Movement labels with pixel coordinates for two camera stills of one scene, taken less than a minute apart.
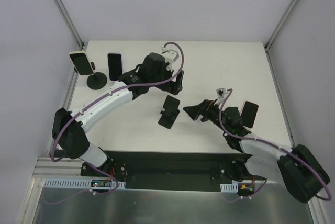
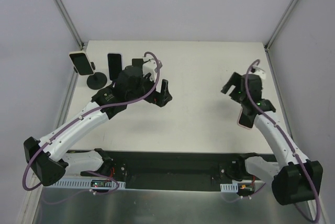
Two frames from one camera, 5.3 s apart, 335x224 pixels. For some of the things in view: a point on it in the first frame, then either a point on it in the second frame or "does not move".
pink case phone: [248, 114] does not move
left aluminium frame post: [63, 10] does not move
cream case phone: [82, 63] does not move
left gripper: [172, 85] → [158, 97]
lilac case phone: [115, 66] does not move
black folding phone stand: [170, 113] → [137, 62]
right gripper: [207, 110] → [234, 90]
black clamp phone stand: [97, 81] does not move
